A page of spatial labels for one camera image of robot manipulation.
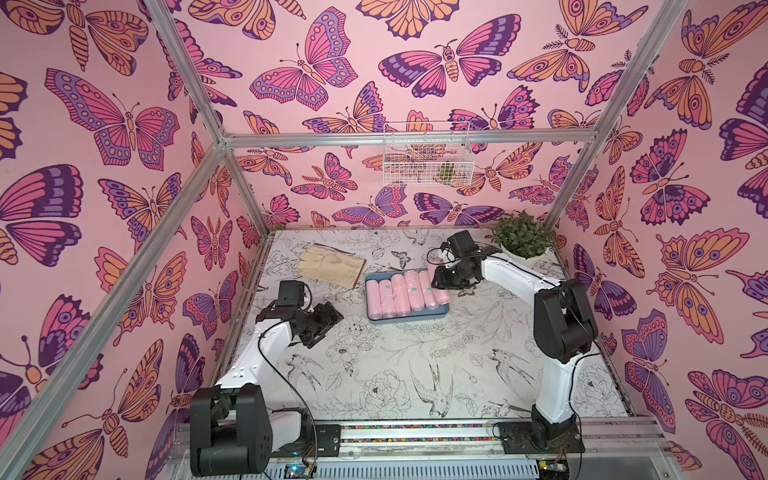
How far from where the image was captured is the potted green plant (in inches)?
36.9

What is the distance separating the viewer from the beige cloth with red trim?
1080mm

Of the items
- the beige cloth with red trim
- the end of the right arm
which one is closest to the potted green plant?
the end of the right arm

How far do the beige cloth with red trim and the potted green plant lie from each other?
50 cm

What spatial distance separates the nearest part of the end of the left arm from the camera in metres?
0.62
